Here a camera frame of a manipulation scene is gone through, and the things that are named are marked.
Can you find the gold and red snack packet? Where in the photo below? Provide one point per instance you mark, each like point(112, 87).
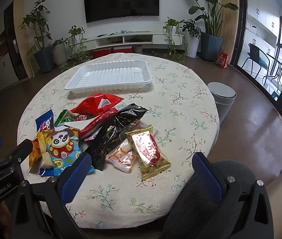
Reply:
point(148, 151)

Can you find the white balcony cabinets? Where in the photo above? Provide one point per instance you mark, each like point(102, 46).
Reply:
point(263, 10)

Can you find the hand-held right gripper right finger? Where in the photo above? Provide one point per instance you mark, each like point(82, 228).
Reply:
point(207, 176)

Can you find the white television cabinet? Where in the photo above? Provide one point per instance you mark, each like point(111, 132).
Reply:
point(131, 38)

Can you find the green snack packet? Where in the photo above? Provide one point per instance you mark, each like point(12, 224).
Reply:
point(61, 118)

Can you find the black-framed glass sliding door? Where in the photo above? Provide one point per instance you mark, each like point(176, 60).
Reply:
point(240, 17)

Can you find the red storage box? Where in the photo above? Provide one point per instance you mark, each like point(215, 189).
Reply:
point(102, 52)
point(122, 49)

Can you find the black snack packet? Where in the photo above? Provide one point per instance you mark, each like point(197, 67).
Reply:
point(111, 134)

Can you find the tall plant in blue pot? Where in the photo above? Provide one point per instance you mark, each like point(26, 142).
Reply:
point(43, 59)

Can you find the black chair with teal cushion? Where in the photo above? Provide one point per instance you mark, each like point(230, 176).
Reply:
point(255, 54)

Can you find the plant in grey ribbed pot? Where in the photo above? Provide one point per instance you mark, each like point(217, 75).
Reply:
point(59, 53)

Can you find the blue and yellow snack packet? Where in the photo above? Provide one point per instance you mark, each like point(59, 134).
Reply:
point(44, 119)

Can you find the trailing pothos plant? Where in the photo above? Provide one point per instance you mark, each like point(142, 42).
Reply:
point(77, 42)

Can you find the grey mesh office chair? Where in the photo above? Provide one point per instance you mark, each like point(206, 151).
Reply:
point(230, 169)

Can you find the wall-mounted black television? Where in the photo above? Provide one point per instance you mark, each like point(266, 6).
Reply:
point(121, 1)

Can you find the small red and white packet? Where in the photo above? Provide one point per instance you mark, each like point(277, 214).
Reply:
point(83, 117)

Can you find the white trash bin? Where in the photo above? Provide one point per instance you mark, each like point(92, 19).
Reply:
point(222, 97)

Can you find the white plastic tray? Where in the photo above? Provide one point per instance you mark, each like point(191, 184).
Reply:
point(111, 76)

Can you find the beige curtain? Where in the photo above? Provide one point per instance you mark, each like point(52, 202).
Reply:
point(230, 29)

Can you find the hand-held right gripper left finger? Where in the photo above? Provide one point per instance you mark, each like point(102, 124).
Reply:
point(77, 176)

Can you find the plant in white pot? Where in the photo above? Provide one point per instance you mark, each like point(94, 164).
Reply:
point(192, 46)

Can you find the trailing plant on cabinet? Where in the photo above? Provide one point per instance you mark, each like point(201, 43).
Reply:
point(172, 29)

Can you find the glass balcony table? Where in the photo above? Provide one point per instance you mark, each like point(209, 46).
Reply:
point(279, 66)

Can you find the blue panda snack packet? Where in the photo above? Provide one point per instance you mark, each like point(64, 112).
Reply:
point(61, 149)

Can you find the small brown pot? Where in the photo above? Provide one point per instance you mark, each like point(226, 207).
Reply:
point(138, 49)

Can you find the dark grey planter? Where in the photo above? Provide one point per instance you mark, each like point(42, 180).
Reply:
point(212, 46)

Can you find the large red snack bag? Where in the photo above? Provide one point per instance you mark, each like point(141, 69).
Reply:
point(93, 104)

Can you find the clear packet with orange fox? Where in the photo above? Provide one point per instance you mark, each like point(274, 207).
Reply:
point(121, 158)

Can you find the red paper bag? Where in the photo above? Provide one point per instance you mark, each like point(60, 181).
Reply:
point(222, 61)

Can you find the green stool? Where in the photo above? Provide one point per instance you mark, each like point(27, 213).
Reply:
point(275, 95)

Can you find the round floral tablecloth table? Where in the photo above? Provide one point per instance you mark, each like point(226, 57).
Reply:
point(175, 109)

